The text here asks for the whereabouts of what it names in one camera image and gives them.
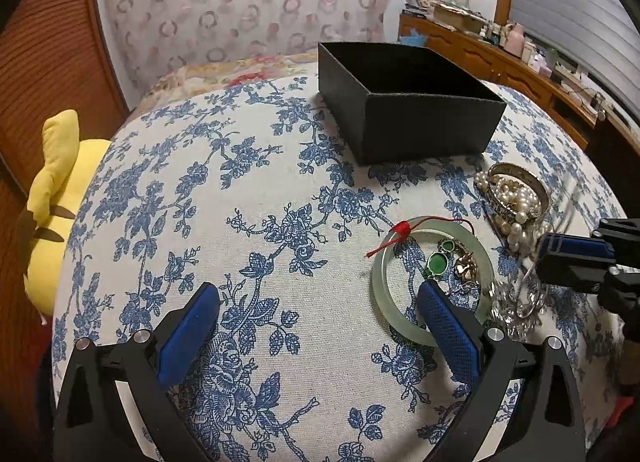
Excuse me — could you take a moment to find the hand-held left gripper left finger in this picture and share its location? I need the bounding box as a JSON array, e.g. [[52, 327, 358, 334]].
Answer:
[[52, 282, 221, 462]]

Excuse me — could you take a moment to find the pile of papers and boxes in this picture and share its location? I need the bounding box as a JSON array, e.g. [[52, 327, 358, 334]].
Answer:
[[404, 0, 495, 36]]

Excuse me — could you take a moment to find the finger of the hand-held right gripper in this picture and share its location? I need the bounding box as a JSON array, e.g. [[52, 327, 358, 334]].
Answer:
[[591, 217, 640, 249], [536, 232, 617, 294]]

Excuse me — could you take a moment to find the red floral quilt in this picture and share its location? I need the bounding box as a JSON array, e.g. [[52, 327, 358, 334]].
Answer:
[[140, 53, 326, 108]]

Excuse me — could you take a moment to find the gold brooch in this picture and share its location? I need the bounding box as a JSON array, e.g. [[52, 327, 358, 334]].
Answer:
[[452, 247, 483, 284]]

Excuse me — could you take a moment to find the gold patterned bangle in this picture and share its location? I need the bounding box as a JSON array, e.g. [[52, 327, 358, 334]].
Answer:
[[486, 163, 551, 224]]

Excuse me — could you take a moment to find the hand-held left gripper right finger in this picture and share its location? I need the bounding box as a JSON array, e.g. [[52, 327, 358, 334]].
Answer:
[[415, 279, 586, 462]]

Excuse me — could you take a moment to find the wooden headboard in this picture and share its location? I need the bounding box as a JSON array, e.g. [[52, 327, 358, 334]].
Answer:
[[0, 0, 132, 462]]

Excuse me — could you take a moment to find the wooden dresser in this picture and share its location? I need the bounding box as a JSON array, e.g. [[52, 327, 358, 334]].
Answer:
[[398, 12, 608, 150]]

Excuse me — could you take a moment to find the green stone pendant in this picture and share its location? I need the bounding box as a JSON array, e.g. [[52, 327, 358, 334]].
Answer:
[[422, 239, 456, 280]]

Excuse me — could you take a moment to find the yellow plush toy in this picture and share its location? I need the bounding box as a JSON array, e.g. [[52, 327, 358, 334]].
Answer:
[[22, 109, 113, 327]]

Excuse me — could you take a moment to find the white pearl necklace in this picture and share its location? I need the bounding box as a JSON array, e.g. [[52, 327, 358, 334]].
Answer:
[[474, 171, 543, 257]]

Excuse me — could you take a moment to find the pale jade bangle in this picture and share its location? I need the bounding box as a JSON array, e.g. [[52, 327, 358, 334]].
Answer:
[[366, 216, 496, 347]]

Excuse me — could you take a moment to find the ring-patterned white pillow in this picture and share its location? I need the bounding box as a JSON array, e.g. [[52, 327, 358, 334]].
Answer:
[[92, 0, 399, 108]]

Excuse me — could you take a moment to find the blue floral cloth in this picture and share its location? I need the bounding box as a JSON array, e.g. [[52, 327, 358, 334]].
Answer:
[[52, 73, 632, 462]]

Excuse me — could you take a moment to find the pink bottle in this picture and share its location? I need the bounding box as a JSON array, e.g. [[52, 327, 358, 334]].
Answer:
[[505, 22, 527, 51]]

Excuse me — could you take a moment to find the clear crystal bracelet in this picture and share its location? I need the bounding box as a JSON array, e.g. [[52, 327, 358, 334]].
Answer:
[[492, 277, 541, 339]]

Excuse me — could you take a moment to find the black square jewelry box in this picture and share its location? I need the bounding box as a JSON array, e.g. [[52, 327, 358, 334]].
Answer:
[[318, 42, 508, 166]]

